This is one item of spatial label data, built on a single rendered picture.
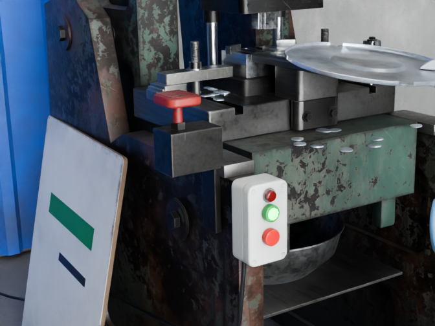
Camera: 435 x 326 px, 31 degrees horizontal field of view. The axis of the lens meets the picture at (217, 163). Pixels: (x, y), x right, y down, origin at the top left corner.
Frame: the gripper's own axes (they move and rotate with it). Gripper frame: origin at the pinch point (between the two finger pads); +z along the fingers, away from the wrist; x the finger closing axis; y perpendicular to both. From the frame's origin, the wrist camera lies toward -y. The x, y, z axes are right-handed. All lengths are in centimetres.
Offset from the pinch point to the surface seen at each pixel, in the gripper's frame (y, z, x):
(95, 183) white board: -16, 63, 30
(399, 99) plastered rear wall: -206, -23, 45
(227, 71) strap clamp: -12.9, 35.7, 4.0
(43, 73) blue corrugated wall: -104, 103, 23
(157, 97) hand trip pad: 19.0, 43.8, 3.2
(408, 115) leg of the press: -20.8, -0.7, 12.3
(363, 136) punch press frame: -5.1, 9.3, 13.5
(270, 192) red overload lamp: 22.8, 25.3, 16.4
